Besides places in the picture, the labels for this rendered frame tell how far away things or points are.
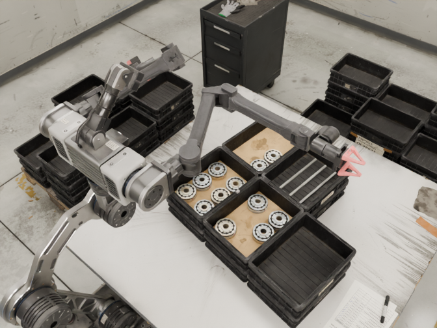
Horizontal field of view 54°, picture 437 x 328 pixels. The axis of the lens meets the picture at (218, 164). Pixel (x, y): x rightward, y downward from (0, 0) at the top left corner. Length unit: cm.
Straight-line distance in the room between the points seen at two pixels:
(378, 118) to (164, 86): 163
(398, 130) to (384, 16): 212
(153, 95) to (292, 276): 192
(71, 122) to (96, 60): 310
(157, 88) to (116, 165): 202
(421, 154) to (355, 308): 152
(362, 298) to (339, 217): 45
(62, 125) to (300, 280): 120
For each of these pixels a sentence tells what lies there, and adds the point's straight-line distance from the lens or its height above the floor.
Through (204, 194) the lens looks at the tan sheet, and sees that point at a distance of 224.
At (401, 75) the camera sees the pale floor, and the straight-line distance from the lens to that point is 470.
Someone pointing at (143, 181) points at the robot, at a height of 150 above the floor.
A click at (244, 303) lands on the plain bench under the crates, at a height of 70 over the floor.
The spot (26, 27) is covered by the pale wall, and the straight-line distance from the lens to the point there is 472.
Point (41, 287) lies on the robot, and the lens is 199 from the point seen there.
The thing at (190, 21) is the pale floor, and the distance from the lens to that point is 523.
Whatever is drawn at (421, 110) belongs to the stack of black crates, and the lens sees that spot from 371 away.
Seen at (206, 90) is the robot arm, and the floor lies 149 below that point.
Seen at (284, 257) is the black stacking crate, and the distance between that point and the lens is 206.
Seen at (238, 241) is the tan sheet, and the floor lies 83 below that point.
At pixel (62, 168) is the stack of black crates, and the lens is 301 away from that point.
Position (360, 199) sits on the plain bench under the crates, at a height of 70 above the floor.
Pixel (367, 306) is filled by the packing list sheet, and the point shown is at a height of 70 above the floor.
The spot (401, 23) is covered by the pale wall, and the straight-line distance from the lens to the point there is 512.
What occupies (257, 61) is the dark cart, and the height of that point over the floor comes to 49.
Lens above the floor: 261
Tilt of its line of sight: 48 degrees down
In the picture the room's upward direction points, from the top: 1 degrees counter-clockwise
